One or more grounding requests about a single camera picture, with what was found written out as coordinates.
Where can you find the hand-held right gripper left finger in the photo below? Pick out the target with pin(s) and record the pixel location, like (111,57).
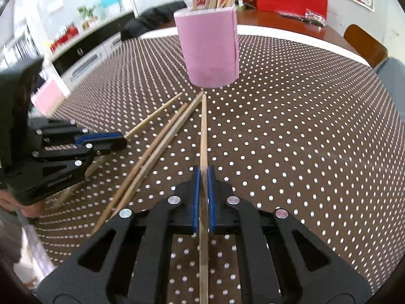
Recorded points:
(196,202)

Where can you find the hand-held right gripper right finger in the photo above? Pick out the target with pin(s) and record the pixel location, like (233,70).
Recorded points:
(211,202)

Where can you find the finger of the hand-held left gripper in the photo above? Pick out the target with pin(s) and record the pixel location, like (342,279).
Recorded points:
(101,138)
(107,148)

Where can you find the light wooden chopstick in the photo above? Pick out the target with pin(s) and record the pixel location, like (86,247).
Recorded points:
(152,150)
(155,114)
(172,133)
(204,133)

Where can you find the pink cup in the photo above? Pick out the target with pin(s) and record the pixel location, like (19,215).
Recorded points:
(208,47)

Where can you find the person's left hand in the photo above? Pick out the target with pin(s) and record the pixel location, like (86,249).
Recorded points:
(28,210)

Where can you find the pink container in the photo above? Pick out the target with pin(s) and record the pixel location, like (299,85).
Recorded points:
(50,98)

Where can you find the row of red boxes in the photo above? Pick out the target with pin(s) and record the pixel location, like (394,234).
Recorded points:
(65,36)

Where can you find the white cabinet with black drawer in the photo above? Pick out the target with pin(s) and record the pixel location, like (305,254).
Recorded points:
(91,53)

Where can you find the brown dotted table mat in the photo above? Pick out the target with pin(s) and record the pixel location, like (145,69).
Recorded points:
(284,126)

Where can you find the black puffer jacket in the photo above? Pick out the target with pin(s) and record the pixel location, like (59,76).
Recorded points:
(152,19)

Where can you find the turquoise thermos jug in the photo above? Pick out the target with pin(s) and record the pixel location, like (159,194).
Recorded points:
(109,1)

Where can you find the red cola can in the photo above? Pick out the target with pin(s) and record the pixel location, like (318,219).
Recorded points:
(201,0)

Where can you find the green and white box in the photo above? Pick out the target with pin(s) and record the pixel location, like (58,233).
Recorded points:
(239,3)

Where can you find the clear plastic packet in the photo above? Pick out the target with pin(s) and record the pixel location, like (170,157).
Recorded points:
(314,17)

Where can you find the brown wooden chair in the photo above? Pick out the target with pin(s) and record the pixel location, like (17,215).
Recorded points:
(367,44)

